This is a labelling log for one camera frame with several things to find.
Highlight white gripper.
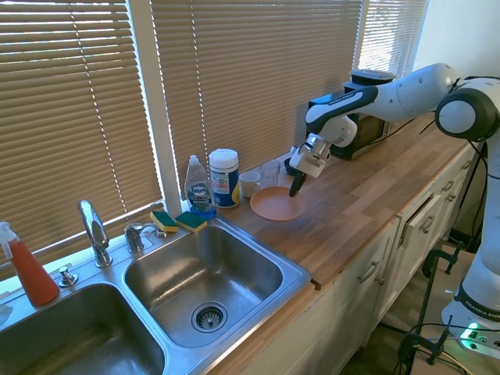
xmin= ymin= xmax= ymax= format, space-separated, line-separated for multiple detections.
xmin=287 ymin=145 xmax=327 ymax=198

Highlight white ceramic mug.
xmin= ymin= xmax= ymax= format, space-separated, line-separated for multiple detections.
xmin=238 ymin=170 xmax=262 ymax=199

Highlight stainless steel double sink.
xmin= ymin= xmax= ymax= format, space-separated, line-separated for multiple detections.
xmin=0 ymin=216 xmax=313 ymax=375

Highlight metal sink drain strainer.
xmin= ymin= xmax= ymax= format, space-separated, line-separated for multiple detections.
xmin=191 ymin=301 xmax=228 ymax=334

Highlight small chrome sink knob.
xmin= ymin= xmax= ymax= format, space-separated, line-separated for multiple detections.
xmin=58 ymin=265 xmax=79 ymax=288

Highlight clear drinking glass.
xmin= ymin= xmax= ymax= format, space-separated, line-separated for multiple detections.
xmin=259 ymin=159 xmax=282 ymax=189

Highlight orange plastic plate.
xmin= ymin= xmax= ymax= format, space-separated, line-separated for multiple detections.
xmin=249 ymin=186 xmax=307 ymax=222

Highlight white disinfecting wipes canister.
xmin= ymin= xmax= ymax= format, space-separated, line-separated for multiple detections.
xmin=208 ymin=147 xmax=241 ymax=209

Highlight black countertop appliance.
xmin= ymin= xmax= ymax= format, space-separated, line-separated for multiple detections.
xmin=308 ymin=69 xmax=395 ymax=161

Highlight clear dish soap bottle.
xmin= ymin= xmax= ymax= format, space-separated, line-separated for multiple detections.
xmin=183 ymin=154 xmax=217 ymax=220

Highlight green yellow sponge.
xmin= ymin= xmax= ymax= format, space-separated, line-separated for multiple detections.
xmin=174 ymin=210 xmax=209 ymax=234
xmin=149 ymin=210 xmax=180 ymax=234

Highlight tan window blind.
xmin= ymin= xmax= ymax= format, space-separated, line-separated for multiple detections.
xmin=0 ymin=0 xmax=165 ymax=274
xmin=150 ymin=0 xmax=364 ymax=200
xmin=358 ymin=0 xmax=429 ymax=79

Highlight white base cabinets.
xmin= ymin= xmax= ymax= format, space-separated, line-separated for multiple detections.
xmin=218 ymin=144 xmax=485 ymax=375

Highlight black C-clamp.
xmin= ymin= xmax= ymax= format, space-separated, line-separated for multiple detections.
xmin=421 ymin=241 xmax=464 ymax=279
xmin=398 ymin=316 xmax=454 ymax=368

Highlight chrome side sprayer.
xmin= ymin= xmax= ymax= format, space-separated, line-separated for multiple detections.
xmin=123 ymin=222 xmax=158 ymax=253

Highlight chrome kitchen faucet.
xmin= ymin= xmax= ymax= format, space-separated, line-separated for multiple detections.
xmin=77 ymin=199 xmax=113 ymax=269

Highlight orange spray bottle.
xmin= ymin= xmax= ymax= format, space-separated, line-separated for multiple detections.
xmin=0 ymin=221 xmax=61 ymax=308

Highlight white window frame post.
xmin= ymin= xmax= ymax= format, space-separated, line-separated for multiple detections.
xmin=128 ymin=0 xmax=184 ymax=214

